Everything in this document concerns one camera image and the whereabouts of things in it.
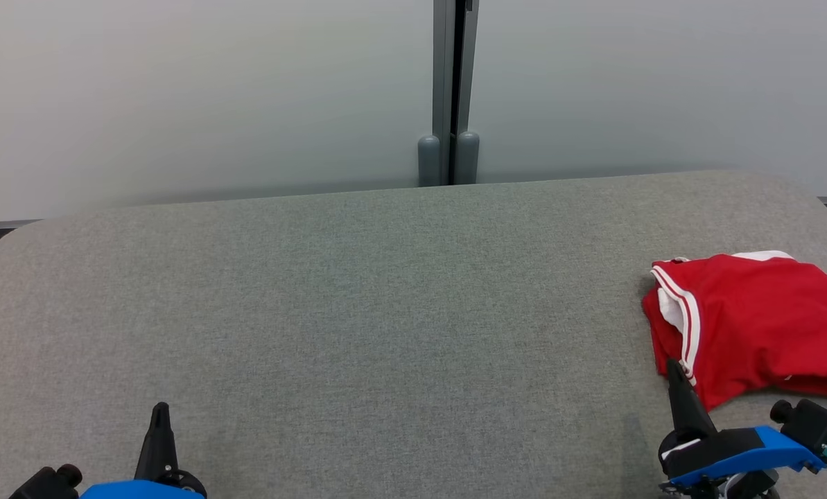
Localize red basketball jersey white sleeves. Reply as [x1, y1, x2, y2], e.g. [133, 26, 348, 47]
[641, 253, 827, 412]

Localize grey partition post with rounded feet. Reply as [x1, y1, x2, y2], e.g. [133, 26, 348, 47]
[417, 0, 481, 188]

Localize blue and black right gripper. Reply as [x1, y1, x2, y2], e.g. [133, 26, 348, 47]
[657, 358, 827, 490]

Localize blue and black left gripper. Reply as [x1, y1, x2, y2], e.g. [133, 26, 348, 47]
[79, 402, 208, 499]

